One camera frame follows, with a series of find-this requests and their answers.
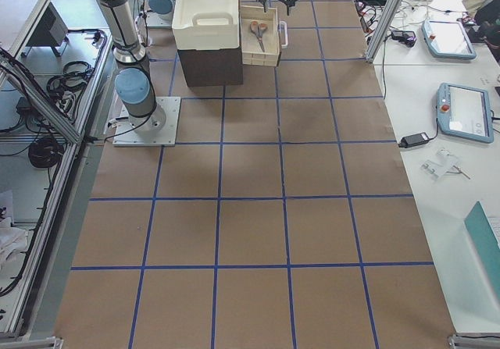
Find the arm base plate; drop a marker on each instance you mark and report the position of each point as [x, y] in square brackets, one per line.
[160, 129]
[157, 20]

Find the wooden drawer with white handle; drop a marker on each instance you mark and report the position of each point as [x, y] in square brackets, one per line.
[274, 38]

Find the black box on floor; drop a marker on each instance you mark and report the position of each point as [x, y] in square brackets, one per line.
[51, 31]

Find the aluminium frame post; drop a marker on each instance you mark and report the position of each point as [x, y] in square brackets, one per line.
[379, 34]

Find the white plastic tray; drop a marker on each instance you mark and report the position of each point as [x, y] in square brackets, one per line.
[206, 24]

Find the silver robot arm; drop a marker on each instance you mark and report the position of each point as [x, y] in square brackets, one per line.
[163, 8]
[133, 83]

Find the grey orange scissors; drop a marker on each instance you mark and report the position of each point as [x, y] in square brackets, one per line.
[258, 29]

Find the black power adapter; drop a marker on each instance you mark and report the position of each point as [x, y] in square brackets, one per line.
[414, 140]

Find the aluminium frame rail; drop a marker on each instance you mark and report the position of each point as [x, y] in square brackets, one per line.
[20, 77]

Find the near teach pendant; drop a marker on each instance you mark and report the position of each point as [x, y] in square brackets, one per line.
[464, 112]

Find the clear plastic parts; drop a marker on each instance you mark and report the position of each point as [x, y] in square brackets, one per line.
[446, 164]

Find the far teach pendant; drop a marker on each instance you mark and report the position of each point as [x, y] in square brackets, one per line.
[447, 40]

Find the teal folder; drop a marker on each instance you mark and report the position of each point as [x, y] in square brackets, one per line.
[485, 241]

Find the teach pendant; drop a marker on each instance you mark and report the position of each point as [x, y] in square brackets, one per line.
[447, 40]
[464, 112]

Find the dark brown drawer cabinet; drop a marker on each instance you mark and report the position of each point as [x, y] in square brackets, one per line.
[203, 68]

